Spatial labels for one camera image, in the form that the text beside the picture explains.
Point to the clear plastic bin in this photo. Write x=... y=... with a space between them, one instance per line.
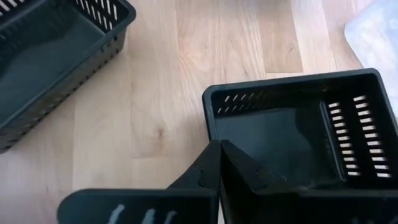
x=376 y=46

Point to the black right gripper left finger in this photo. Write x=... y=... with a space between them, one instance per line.
x=140 y=208

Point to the black slotted plastic basket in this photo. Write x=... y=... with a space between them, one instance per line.
x=46 y=62
x=280 y=130

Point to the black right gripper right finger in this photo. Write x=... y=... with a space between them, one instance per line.
x=245 y=174

